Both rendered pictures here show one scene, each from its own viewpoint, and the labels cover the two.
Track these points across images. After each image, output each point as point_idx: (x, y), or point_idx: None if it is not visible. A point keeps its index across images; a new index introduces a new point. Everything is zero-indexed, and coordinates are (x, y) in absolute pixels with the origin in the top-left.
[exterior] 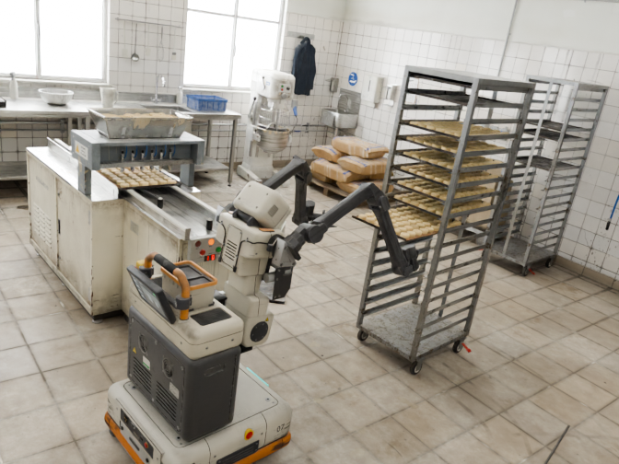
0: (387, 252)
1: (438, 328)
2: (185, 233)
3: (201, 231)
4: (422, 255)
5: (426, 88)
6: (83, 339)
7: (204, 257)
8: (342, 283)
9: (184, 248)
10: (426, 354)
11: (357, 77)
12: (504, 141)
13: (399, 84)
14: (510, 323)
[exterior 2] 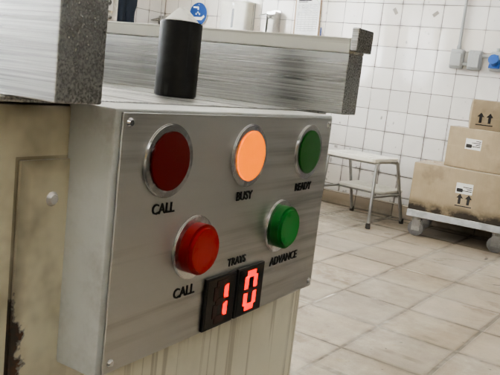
0: (376, 279)
1: None
2: (66, 4)
3: (138, 95)
4: (436, 277)
5: (338, 9)
6: None
7: (200, 294)
8: (359, 356)
9: (38, 209)
10: None
11: (207, 10)
12: (496, 74)
13: (285, 10)
14: None
